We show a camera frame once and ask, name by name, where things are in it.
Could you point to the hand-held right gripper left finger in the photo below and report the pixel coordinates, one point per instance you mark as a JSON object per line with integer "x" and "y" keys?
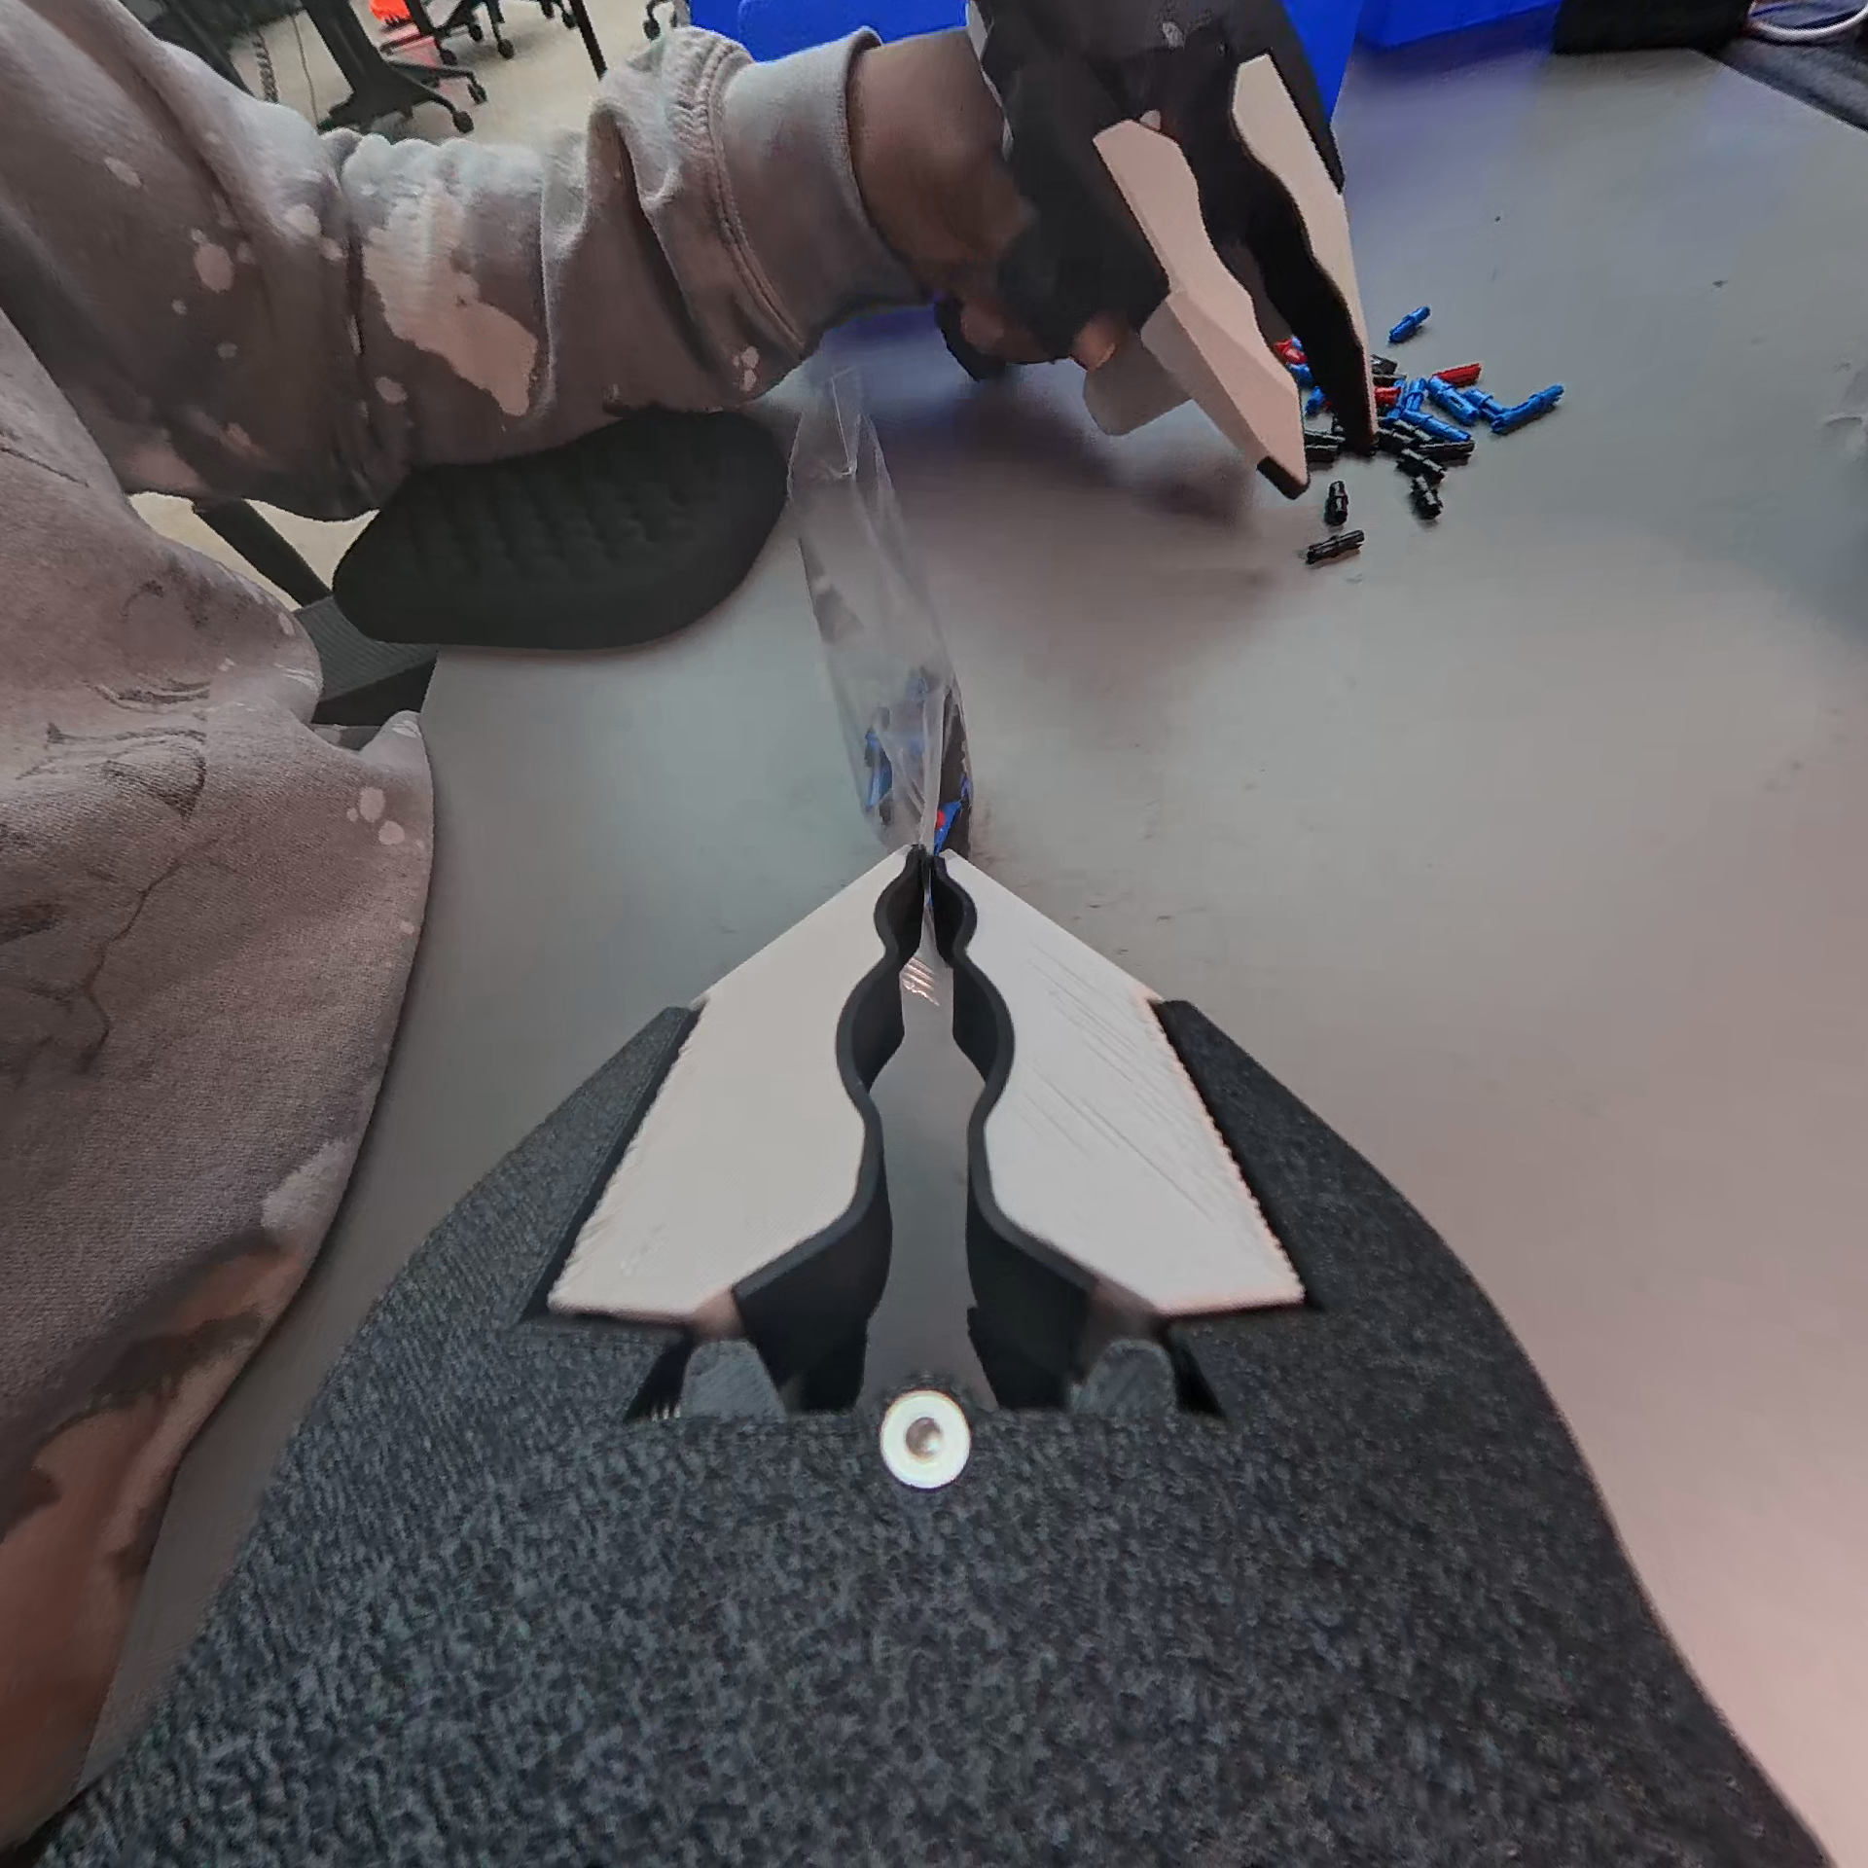
{"x": 730, "y": 1153}

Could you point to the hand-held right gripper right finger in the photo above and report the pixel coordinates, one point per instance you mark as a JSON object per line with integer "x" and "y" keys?
{"x": 1125, "y": 1153}

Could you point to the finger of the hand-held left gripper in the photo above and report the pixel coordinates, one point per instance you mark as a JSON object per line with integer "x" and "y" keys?
{"x": 1306, "y": 189}
{"x": 1211, "y": 308}

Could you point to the pile of small toy pins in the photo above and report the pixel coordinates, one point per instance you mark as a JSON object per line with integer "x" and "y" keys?
{"x": 1425, "y": 439}

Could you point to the small clear plastic bag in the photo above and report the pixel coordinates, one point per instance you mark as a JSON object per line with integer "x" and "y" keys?
{"x": 890, "y": 742}

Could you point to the person's left forearm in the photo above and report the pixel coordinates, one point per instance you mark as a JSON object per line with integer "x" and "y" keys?
{"x": 439, "y": 262}

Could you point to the grey desk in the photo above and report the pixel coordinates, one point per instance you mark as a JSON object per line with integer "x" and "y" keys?
{"x": 1461, "y": 877}

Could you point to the person's left hand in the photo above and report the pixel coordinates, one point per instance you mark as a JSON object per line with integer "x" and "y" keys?
{"x": 920, "y": 175}

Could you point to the blue plastic storage bin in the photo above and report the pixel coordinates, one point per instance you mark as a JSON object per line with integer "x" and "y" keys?
{"x": 1461, "y": 19}
{"x": 789, "y": 23}

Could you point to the person's grey sweatshirt torso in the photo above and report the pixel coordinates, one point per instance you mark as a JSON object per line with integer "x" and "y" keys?
{"x": 177, "y": 947}

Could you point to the black chair armrest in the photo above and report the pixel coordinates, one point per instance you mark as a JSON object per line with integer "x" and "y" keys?
{"x": 571, "y": 531}

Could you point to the black office chair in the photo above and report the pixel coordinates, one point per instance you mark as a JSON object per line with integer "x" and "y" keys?
{"x": 379, "y": 73}

